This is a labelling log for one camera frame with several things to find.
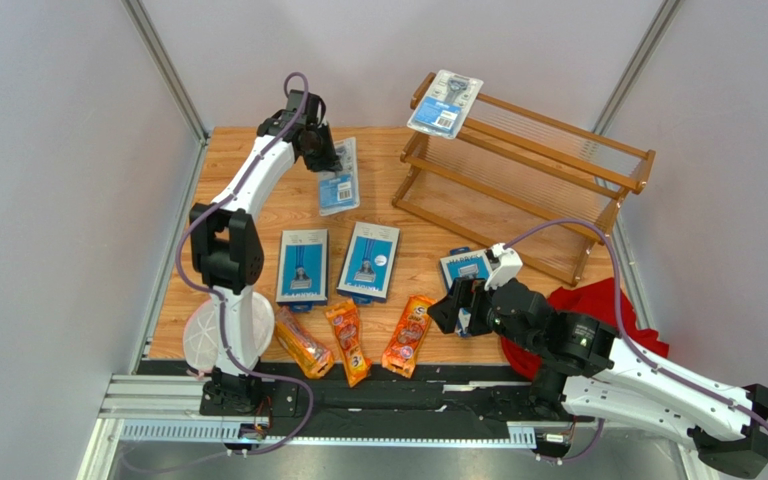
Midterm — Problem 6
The orange Bic razor bag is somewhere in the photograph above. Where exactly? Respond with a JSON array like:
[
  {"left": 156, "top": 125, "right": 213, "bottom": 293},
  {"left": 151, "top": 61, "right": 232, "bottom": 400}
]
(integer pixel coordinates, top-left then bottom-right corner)
[
  {"left": 325, "top": 300, "right": 372, "bottom": 388},
  {"left": 381, "top": 295, "right": 434, "bottom": 379},
  {"left": 274, "top": 306, "right": 335, "bottom": 379}
]

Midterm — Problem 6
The clear blister razor pack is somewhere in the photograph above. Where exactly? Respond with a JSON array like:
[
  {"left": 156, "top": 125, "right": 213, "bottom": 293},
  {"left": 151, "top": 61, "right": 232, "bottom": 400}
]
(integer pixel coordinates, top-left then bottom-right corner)
[
  {"left": 317, "top": 137, "right": 360, "bottom": 217},
  {"left": 407, "top": 70, "right": 484, "bottom": 140}
]

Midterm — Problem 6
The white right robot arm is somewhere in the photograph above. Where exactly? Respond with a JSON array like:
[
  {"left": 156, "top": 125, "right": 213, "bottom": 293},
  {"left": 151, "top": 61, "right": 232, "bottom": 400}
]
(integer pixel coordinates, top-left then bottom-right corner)
[{"left": 428, "top": 278, "right": 768, "bottom": 479}]

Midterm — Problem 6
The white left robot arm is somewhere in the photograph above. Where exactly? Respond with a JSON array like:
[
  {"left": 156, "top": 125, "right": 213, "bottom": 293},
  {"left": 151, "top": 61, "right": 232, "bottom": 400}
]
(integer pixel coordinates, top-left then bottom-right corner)
[{"left": 189, "top": 90, "right": 339, "bottom": 414}]

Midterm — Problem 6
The wooden two-tier shelf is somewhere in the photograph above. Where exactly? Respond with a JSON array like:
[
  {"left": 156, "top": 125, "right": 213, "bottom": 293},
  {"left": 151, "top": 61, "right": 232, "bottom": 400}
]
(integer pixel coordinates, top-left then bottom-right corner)
[{"left": 392, "top": 91, "right": 656, "bottom": 285}]

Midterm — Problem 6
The blue Harry's razor box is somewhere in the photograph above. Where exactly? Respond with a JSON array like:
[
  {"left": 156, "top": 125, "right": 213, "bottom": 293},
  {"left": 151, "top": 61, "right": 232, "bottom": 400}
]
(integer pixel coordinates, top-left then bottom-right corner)
[
  {"left": 275, "top": 229, "right": 329, "bottom": 313},
  {"left": 336, "top": 222, "right": 401, "bottom": 305},
  {"left": 440, "top": 248, "right": 490, "bottom": 338}
]

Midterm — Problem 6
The red cloth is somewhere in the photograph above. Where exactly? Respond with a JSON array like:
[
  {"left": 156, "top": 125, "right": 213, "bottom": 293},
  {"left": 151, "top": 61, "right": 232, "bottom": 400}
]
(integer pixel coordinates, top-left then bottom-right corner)
[{"left": 500, "top": 277, "right": 670, "bottom": 380}]

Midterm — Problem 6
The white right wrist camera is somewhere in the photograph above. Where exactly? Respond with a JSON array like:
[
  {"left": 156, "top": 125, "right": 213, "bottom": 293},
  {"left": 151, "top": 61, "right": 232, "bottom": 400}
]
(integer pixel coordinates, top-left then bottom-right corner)
[{"left": 484, "top": 243, "right": 523, "bottom": 291}]

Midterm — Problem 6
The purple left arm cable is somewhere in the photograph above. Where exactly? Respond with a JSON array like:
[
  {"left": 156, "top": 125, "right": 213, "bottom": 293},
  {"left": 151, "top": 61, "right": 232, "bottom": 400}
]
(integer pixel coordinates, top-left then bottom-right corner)
[{"left": 174, "top": 71, "right": 315, "bottom": 458}]

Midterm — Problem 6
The aluminium slotted rail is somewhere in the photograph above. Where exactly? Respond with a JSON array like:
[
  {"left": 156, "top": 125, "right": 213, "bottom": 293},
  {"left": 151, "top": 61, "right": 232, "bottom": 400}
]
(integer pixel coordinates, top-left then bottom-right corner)
[{"left": 118, "top": 420, "right": 538, "bottom": 449}]

